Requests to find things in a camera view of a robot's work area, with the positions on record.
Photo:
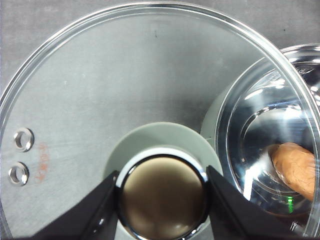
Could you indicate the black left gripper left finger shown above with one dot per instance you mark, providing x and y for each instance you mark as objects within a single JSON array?
[{"x": 93, "y": 218}]

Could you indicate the glass steamer lid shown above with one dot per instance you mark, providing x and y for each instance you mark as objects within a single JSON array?
[{"x": 163, "y": 189}]

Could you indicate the brown potato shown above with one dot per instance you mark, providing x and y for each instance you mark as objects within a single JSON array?
[{"x": 297, "y": 166}]

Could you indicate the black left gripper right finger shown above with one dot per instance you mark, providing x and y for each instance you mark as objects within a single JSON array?
[{"x": 233, "y": 217}]

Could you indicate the gray table mat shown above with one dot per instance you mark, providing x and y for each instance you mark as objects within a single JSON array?
[{"x": 77, "y": 75}]

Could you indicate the green electric steamer pot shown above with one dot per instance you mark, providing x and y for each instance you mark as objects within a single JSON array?
[{"x": 262, "y": 123}]

